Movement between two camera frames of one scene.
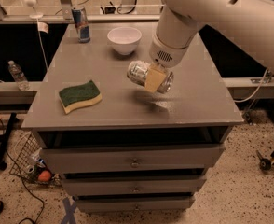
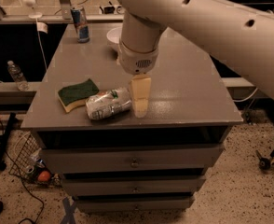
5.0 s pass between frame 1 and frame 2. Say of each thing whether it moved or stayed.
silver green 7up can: moved
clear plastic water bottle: stayed
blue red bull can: stayed
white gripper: moved
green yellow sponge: stayed
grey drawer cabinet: stayed
